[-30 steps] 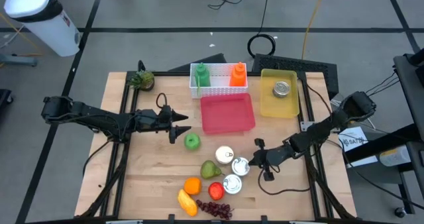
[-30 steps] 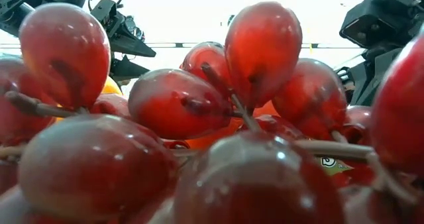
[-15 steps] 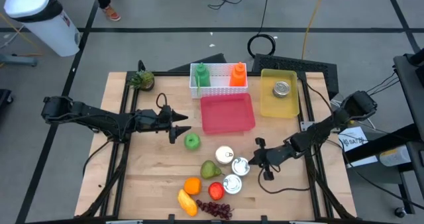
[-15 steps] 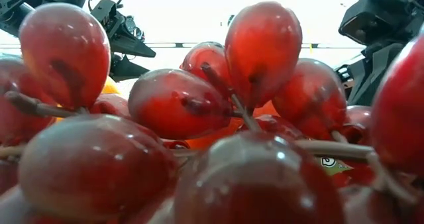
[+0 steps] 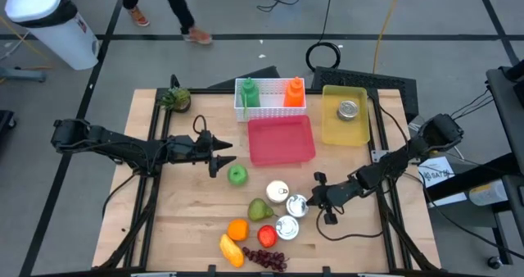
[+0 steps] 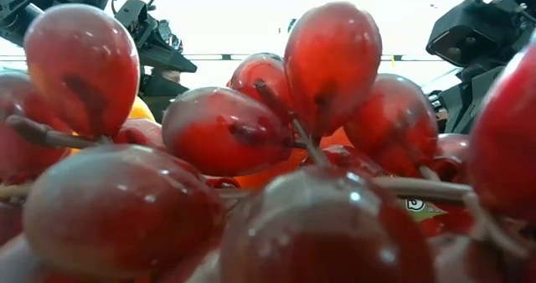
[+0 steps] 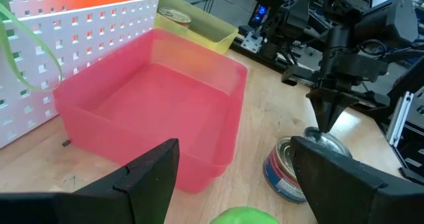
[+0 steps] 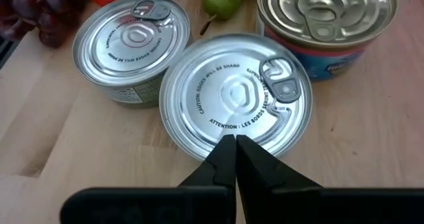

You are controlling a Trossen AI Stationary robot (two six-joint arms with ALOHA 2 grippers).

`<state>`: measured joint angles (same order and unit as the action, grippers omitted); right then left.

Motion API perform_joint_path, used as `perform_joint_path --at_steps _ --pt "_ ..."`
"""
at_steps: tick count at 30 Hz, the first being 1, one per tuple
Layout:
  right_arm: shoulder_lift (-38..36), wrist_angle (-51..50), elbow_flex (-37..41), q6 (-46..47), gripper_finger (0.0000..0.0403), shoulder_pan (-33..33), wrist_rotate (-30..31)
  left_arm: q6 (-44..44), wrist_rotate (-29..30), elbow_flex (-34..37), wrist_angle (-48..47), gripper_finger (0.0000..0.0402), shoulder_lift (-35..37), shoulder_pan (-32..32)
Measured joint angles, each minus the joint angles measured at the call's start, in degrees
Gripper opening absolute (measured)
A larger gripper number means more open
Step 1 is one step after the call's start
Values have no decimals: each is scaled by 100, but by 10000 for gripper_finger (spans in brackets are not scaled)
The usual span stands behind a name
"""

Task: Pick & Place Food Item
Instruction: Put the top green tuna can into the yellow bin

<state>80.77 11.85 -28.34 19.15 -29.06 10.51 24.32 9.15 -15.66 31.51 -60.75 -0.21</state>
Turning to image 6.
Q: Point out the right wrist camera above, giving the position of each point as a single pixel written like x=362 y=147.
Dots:
x=460 y=32

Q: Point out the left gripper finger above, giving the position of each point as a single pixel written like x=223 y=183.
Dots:
x=171 y=62
x=161 y=94

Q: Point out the orange fruit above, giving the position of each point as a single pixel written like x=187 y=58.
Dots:
x=141 y=110

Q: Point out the silver pull-tab tin can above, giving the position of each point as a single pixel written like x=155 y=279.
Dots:
x=421 y=210

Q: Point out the red grape bunch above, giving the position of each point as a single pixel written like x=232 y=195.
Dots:
x=117 y=216

